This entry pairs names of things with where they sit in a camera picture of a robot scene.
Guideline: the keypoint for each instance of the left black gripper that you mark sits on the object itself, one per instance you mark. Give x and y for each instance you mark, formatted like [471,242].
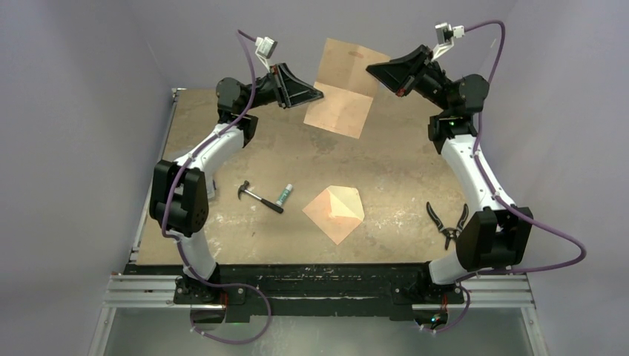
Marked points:
[285,86]

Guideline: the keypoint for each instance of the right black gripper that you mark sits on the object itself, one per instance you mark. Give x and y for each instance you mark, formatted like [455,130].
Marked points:
[399,70]

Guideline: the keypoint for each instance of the brown paper letter sheet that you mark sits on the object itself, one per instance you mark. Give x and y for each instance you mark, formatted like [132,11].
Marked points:
[348,89]

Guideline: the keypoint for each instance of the green white glue stick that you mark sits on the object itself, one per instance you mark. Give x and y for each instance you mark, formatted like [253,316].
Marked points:
[281,200]

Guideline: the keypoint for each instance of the brown envelope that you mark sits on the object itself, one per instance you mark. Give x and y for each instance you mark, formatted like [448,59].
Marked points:
[337,211]

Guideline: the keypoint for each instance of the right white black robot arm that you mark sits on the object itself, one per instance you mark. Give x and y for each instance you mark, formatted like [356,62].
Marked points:
[497,231]

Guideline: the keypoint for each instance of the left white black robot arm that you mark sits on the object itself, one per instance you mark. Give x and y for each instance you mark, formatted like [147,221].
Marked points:
[179,199]

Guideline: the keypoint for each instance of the small black hammer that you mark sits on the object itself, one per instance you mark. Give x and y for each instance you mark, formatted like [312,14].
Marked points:
[243,189]

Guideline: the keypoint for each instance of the clear plastic organizer box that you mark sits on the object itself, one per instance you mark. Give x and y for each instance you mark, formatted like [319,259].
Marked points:
[194,175]

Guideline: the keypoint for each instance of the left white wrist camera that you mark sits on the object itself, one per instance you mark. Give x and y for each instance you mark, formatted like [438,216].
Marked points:
[265,47]

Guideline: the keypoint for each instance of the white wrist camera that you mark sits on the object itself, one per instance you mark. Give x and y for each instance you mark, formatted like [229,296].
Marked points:
[446,36]
[265,47]

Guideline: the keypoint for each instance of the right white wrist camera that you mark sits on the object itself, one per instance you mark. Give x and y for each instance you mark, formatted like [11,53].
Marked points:
[446,36]

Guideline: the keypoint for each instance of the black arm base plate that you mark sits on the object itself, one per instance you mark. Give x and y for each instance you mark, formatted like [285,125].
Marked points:
[389,290]

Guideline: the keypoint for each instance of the aluminium frame rail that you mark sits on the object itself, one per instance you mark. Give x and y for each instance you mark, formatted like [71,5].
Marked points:
[137,291]

